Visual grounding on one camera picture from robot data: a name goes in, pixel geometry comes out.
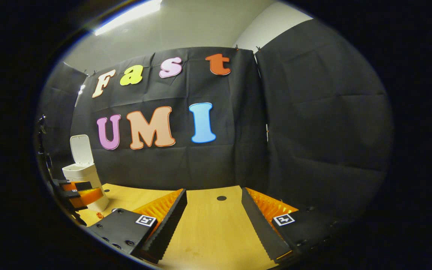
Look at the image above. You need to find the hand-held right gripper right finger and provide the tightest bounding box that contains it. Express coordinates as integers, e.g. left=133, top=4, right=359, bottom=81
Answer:
left=241, top=187, right=336, bottom=263

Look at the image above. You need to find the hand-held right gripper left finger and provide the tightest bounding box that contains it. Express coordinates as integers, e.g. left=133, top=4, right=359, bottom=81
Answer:
left=87, top=189, right=188, bottom=264

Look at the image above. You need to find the white desktop garbage bin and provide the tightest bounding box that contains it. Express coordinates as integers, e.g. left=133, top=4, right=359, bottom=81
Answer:
left=62, top=135, right=110, bottom=212

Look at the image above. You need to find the wooden desktop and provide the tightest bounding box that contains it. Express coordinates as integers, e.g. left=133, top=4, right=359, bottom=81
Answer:
left=75, top=184, right=280, bottom=270

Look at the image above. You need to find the black backdrop cloth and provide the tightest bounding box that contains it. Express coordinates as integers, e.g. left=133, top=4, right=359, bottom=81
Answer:
left=36, top=19, right=395, bottom=225

